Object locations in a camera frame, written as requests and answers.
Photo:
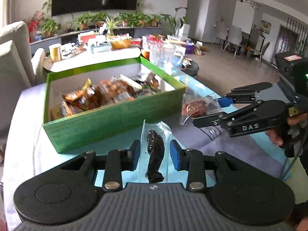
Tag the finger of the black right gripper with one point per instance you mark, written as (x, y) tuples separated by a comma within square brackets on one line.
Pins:
[(256, 117), (243, 95)]

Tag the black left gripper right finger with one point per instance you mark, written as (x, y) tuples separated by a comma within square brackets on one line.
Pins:
[(192, 161)]

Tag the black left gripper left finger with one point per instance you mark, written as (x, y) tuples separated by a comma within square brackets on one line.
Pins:
[(118, 161)]

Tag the dark snack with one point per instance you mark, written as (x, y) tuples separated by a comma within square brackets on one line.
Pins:
[(153, 164)]

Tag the brown snack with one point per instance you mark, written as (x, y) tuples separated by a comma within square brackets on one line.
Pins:
[(194, 106)]

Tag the person right hand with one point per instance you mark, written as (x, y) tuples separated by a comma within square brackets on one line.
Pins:
[(274, 135)]

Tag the grey dining chair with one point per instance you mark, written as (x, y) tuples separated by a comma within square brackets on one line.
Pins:
[(261, 52)]

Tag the white dining chair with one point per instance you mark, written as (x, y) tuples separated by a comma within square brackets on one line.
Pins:
[(234, 37)]

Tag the green cardboard box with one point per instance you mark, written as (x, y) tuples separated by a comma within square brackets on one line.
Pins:
[(95, 125)]

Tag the light blue patterned tablecloth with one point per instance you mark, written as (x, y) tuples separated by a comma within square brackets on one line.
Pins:
[(254, 149)]

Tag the clear glass cup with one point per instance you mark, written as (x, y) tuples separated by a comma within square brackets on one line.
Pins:
[(164, 54)]

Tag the woven yellow basket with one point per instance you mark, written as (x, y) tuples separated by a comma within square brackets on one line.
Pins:
[(117, 43)]

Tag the yellow lidded jar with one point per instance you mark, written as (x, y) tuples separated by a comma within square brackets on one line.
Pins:
[(55, 52)]

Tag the grey fabric sofa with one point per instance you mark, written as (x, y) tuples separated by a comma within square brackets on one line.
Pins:
[(20, 70)]

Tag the red flower plant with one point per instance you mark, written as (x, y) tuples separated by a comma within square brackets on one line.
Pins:
[(33, 22)]

